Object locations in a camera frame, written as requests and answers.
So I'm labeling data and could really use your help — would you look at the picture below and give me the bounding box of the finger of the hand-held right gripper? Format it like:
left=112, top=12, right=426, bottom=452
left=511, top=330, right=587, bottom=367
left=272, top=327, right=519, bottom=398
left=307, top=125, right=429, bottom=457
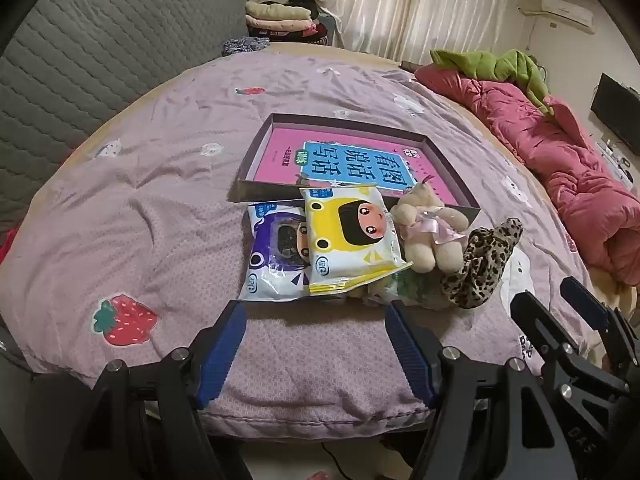
left=560, top=276, right=640, bottom=361
left=509, top=290, right=632, bottom=411

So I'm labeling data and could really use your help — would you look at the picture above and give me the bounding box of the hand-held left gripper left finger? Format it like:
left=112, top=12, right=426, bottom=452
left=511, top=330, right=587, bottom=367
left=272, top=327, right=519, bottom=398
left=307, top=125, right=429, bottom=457
left=60, top=300, right=248, bottom=480

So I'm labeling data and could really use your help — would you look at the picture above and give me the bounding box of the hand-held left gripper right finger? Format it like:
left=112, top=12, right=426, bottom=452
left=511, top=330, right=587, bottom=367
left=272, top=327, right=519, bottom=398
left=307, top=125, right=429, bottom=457
left=384, top=299, right=576, bottom=480

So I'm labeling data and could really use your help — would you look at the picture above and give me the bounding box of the green patterned tissue packet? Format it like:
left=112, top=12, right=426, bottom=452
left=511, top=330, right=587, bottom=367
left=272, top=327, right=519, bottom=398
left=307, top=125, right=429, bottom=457
left=362, top=272, right=453, bottom=311

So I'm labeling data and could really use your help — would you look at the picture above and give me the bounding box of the leopard print scrunchie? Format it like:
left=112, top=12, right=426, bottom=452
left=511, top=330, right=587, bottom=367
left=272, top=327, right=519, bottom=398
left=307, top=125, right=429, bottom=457
left=442, top=217, right=524, bottom=308

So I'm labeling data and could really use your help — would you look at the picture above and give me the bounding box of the purple cartoon tissue packet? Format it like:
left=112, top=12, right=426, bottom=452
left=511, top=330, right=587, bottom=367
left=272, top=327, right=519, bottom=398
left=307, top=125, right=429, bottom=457
left=237, top=201, right=313, bottom=302

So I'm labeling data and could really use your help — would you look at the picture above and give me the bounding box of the beige teddy bear pink dress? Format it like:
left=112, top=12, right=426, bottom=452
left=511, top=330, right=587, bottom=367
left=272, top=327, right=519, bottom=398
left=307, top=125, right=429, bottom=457
left=389, top=175, right=473, bottom=275

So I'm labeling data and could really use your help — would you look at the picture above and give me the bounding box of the yellow cartoon tissue packet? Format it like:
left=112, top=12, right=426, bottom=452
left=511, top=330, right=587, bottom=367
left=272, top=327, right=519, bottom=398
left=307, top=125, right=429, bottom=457
left=299, top=185, right=415, bottom=295

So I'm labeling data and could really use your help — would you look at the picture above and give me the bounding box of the purple shallow box tray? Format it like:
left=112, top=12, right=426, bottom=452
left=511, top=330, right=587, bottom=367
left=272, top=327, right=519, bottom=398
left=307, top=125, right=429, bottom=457
left=234, top=112, right=482, bottom=221

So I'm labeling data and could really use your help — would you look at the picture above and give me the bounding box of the white television cabinet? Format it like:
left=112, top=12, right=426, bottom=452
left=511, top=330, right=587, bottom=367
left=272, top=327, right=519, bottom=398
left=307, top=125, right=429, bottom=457
left=597, top=140, right=638, bottom=183

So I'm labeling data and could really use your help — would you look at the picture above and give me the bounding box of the purple printed bedspread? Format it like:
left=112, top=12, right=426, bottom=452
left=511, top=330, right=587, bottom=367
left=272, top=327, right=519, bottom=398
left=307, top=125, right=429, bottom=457
left=0, top=40, right=601, bottom=426

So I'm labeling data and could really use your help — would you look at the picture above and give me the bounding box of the pink quilt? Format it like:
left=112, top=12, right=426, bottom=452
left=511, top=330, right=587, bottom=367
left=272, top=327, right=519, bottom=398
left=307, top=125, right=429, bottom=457
left=414, top=65, right=640, bottom=286

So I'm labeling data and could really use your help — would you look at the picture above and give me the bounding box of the black television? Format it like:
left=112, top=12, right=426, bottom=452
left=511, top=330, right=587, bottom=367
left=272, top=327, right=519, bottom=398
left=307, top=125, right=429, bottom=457
left=590, top=72, right=640, bottom=156

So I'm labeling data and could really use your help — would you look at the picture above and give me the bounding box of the pink and blue book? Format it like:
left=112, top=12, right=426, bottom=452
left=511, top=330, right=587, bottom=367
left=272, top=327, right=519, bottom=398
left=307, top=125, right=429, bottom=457
left=247, top=127, right=463, bottom=208

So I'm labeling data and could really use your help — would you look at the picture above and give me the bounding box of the green garment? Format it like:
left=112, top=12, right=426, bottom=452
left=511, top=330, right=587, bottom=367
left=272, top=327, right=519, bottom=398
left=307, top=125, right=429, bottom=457
left=430, top=49, right=556, bottom=116

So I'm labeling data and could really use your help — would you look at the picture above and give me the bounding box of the white air conditioner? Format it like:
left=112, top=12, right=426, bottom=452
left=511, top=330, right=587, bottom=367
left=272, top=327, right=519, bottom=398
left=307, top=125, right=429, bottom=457
left=540, top=0, right=596, bottom=36

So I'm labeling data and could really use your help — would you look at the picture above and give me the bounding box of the dark blue patterned cloth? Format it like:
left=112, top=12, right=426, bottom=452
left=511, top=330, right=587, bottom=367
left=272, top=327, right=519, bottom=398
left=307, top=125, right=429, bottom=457
left=220, top=36, right=273, bottom=58

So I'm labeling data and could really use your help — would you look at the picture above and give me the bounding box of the grey quilted headboard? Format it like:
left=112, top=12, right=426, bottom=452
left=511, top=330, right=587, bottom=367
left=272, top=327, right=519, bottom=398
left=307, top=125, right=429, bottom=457
left=0, top=0, right=251, bottom=241

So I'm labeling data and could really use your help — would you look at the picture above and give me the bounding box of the grey bedside cabinet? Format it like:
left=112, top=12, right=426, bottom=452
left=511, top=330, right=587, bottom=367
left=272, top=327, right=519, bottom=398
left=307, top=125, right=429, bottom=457
left=320, top=10, right=342, bottom=47

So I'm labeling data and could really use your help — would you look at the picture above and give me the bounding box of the pile of folded clothes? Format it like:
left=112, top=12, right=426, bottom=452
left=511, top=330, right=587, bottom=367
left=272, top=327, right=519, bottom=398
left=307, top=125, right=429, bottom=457
left=244, top=0, right=331, bottom=46

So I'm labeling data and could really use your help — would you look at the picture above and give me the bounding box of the white curtain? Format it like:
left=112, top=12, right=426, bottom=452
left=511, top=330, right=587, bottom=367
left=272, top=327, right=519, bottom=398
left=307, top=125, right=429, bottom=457
left=317, top=0, right=516, bottom=68

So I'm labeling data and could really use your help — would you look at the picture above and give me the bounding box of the black cable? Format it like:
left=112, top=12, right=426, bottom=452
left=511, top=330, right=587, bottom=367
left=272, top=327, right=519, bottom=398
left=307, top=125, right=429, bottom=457
left=320, top=440, right=361, bottom=480

